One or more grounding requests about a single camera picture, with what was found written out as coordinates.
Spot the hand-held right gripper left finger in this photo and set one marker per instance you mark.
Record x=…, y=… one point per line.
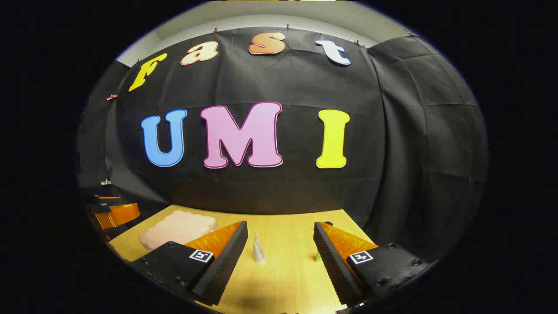
x=226, y=261

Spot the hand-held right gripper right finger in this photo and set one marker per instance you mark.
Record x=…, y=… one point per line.
x=333, y=266

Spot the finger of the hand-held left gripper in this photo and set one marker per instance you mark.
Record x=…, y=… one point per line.
x=117, y=214
x=104, y=199

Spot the white tube with green label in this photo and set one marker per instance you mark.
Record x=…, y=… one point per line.
x=259, y=253

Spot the small white tube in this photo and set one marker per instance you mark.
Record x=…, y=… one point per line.
x=318, y=258

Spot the pink suitcase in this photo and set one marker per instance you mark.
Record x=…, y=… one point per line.
x=178, y=226

